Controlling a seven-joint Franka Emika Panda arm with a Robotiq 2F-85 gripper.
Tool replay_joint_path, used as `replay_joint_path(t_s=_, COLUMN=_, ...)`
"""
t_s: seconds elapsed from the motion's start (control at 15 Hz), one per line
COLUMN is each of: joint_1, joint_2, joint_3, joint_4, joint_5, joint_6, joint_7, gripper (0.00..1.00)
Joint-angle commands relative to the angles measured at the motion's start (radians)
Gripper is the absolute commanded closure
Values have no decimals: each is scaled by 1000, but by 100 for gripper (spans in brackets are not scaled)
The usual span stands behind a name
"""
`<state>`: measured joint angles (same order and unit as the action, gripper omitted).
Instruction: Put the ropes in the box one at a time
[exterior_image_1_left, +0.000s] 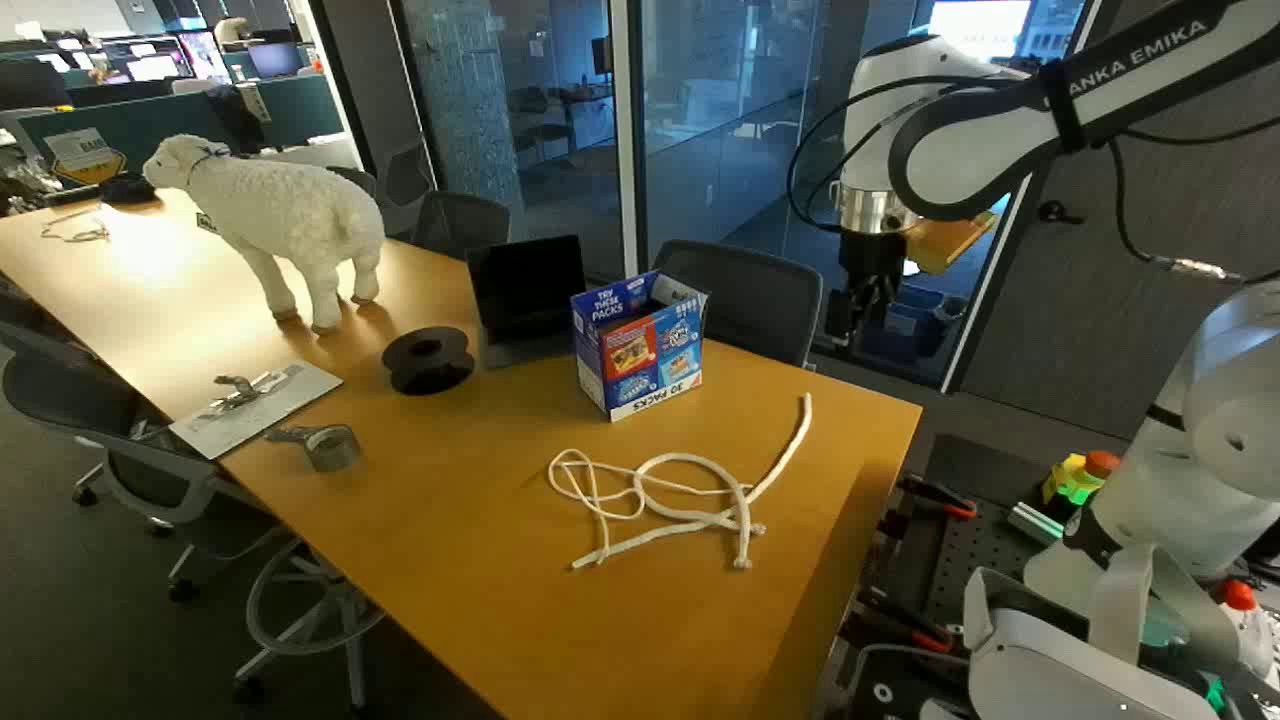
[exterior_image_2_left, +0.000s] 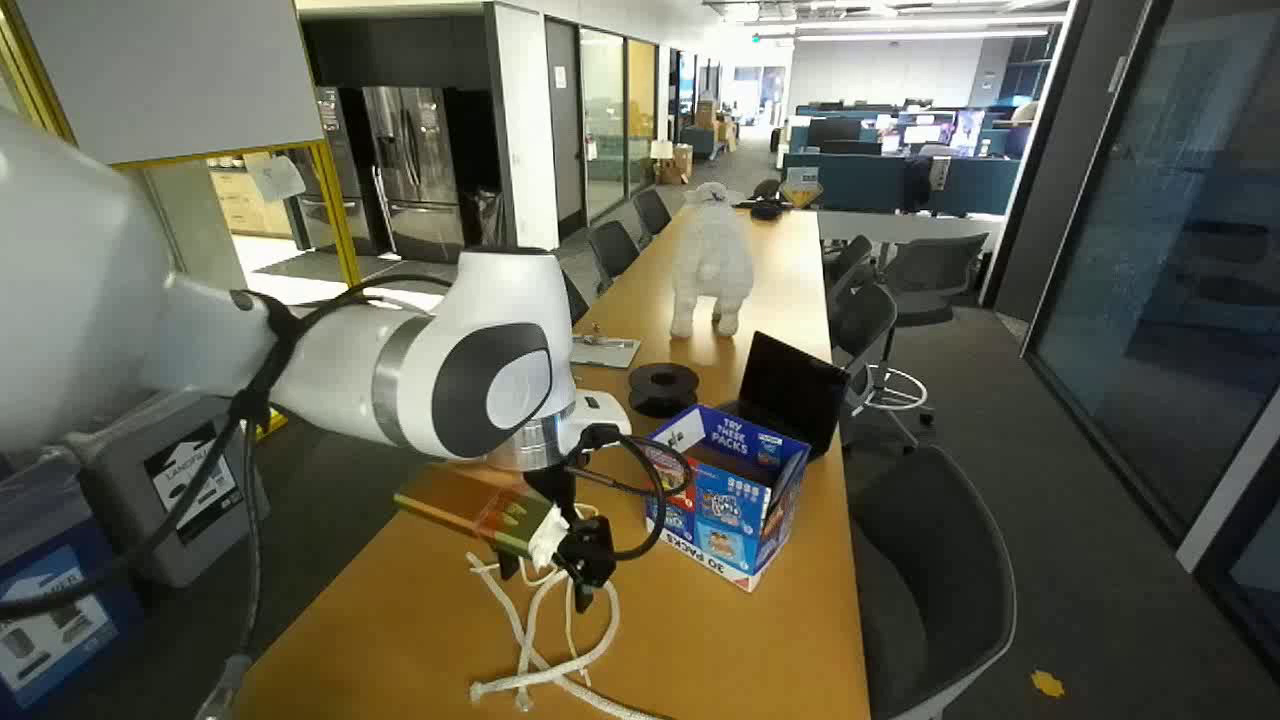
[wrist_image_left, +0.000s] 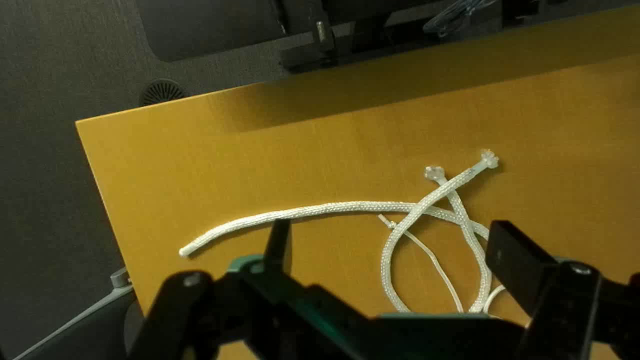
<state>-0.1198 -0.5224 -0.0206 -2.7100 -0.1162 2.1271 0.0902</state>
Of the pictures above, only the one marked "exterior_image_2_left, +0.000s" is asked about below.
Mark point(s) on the black office chair far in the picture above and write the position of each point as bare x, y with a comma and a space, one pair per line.
860, 334

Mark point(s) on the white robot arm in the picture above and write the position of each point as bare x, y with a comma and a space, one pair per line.
98, 314

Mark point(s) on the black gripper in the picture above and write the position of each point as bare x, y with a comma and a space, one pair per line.
587, 553

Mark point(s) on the black laptop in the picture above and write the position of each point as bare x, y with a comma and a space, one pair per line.
789, 389

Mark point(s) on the dark grey office chair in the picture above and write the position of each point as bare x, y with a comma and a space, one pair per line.
938, 585

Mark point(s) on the black object table end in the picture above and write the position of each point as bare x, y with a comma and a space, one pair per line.
767, 200

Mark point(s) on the white sheep figurine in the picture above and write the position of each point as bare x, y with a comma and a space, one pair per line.
710, 262

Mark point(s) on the blue cardboard snack box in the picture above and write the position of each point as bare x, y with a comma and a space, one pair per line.
738, 500

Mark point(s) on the grey control box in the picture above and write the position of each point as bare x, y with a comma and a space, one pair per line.
139, 468

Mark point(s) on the black tape spool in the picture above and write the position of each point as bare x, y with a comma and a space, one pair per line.
662, 389

